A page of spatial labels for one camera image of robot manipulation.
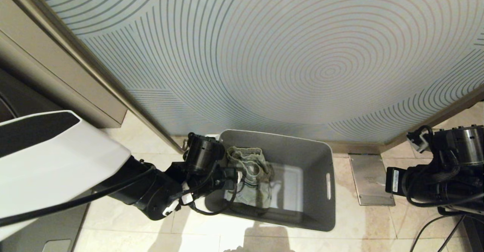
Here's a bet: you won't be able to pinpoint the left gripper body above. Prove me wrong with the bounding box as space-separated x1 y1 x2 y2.
207 166 243 196

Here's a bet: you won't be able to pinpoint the beige cabinet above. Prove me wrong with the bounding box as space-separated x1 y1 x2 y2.
0 0 128 128

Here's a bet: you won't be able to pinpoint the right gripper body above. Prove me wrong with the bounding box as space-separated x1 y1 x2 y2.
385 166 413 203

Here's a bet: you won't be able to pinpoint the metal door frame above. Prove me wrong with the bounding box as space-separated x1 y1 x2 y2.
0 0 186 153

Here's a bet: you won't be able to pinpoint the metal floor plate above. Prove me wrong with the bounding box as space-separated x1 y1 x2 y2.
349 153 396 207
42 239 72 252

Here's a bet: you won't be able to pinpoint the grey-green crumpled clothes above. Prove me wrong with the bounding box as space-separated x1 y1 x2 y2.
225 147 274 209

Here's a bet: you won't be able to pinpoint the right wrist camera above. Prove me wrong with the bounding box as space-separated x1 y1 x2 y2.
407 127 434 153

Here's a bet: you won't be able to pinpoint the black cable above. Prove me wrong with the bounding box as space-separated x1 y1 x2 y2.
188 182 238 216
0 165 156 227
438 215 466 252
410 214 454 252

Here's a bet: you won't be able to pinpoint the grey plastic laundry basket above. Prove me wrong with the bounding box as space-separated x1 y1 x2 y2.
204 130 336 232

